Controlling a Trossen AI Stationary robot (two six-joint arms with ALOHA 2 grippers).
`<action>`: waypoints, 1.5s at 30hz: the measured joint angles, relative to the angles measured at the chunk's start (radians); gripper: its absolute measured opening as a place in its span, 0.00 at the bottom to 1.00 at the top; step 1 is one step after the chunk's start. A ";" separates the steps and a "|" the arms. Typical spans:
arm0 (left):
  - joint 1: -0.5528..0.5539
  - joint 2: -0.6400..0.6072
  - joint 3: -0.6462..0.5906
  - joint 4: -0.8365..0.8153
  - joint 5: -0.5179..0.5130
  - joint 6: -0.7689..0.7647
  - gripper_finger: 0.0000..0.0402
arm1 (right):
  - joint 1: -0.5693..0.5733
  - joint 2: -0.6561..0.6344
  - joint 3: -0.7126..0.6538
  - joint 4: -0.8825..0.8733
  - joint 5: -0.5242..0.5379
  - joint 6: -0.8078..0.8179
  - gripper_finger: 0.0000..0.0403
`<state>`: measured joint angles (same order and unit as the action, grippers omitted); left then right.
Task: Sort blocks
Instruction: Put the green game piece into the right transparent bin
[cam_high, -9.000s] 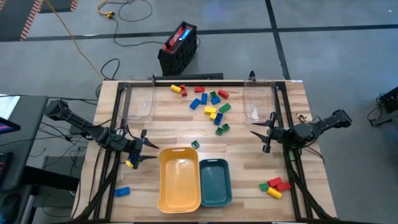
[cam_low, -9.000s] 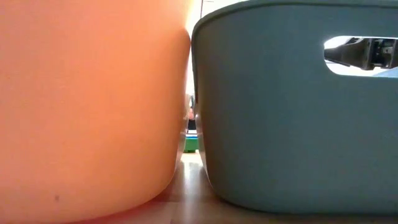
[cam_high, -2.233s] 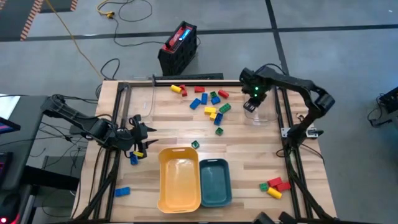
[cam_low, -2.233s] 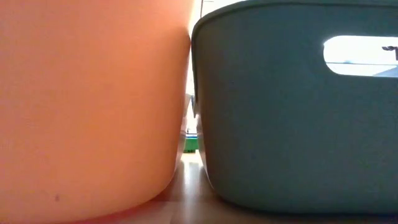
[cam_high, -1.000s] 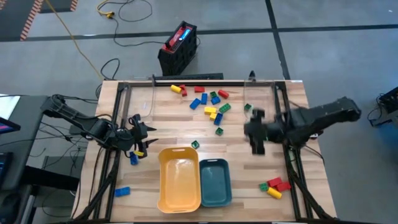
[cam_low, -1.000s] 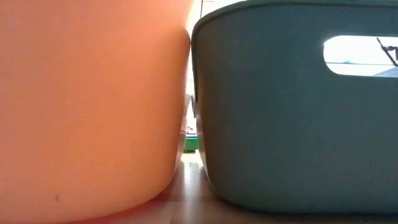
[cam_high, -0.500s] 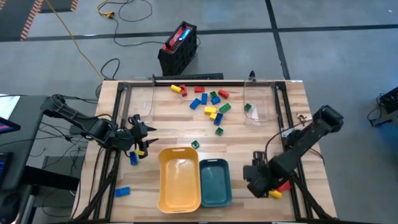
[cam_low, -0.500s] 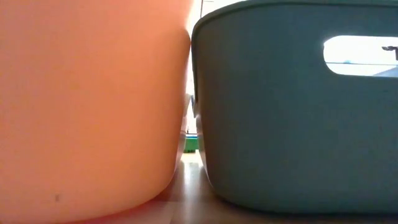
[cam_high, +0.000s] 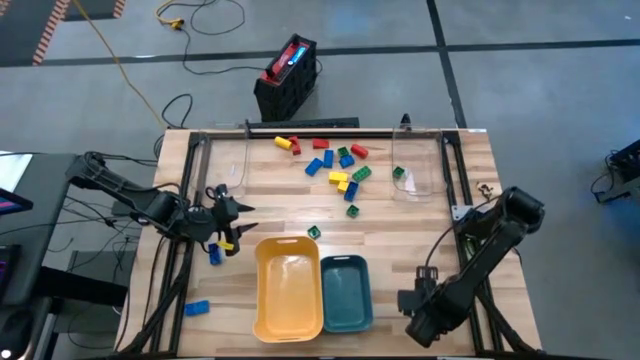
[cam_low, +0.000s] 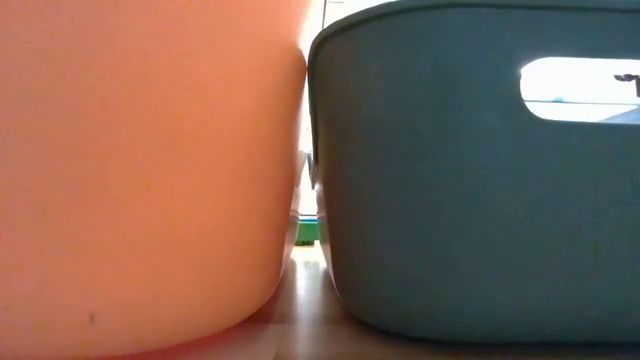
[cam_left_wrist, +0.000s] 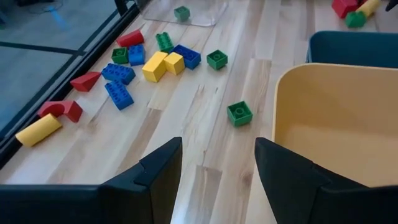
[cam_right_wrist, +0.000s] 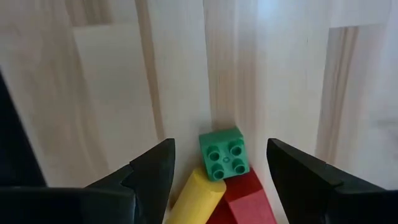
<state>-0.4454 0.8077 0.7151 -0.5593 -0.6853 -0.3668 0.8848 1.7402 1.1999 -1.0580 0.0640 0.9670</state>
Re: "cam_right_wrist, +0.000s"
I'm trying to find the yellow cylinder block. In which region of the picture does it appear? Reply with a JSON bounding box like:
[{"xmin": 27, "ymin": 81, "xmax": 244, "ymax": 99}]
[{"xmin": 164, "ymin": 167, "xmax": 227, "ymax": 224}]

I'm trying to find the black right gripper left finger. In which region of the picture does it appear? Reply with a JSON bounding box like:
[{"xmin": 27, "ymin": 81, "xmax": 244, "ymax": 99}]
[{"xmin": 0, "ymin": 138, "xmax": 177, "ymax": 224}]

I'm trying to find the green studded toy brick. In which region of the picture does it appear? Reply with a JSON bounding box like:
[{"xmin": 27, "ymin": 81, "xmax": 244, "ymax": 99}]
[{"xmin": 198, "ymin": 126, "xmax": 251, "ymax": 182}]

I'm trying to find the red arch block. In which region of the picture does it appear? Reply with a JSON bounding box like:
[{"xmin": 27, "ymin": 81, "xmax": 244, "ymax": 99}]
[{"xmin": 205, "ymin": 167, "xmax": 278, "ymax": 224}]

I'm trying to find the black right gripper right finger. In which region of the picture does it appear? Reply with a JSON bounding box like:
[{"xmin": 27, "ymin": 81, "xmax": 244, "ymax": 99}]
[{"xmin": 266, "ymin": 138, "xmax": 398, "ymax": 224}]

